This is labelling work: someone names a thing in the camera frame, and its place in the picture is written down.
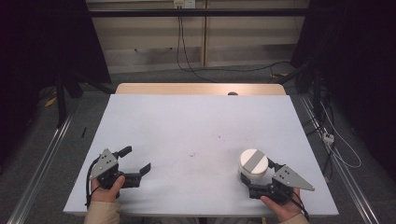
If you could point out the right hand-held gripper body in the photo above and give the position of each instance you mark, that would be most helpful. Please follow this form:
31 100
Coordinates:
289 179

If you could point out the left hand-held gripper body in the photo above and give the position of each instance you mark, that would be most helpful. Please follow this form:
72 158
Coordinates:
104 166

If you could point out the glass cup with white lid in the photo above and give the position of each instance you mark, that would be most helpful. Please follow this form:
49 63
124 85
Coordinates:
249 158

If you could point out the person's left hand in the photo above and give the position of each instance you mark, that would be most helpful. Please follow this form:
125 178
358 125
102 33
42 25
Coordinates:
106 194

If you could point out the person's right hand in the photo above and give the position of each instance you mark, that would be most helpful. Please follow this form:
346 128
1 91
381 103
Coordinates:
285 211

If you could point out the small black floor item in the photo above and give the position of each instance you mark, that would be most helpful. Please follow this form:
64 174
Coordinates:
83 132

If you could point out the white power strip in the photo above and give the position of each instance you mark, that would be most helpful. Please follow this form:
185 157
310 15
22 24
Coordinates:
328 137

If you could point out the white table sheet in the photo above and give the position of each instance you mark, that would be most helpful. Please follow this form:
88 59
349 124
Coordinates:
186 124

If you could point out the black metal stand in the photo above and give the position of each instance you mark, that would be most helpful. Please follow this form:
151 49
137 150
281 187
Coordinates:
317 93
60 102

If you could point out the yellow tape strip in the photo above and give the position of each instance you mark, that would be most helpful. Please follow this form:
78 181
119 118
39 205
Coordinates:
50 101

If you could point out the light wooden table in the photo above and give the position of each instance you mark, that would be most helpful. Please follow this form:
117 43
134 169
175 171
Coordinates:
186 89

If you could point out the dark curtain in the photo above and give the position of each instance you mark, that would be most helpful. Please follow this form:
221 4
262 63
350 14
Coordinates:
358 62
46 40

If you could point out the black horizontal bar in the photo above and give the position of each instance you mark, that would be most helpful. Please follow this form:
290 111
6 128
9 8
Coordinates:
196 12

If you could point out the aluminium floor rail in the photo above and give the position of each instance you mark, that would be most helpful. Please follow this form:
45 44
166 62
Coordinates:
40 169
353 186

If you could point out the light wooden post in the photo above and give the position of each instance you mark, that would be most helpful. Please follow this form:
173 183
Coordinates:
204 34

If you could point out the white wall socket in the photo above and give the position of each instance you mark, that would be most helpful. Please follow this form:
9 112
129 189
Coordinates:
184 3

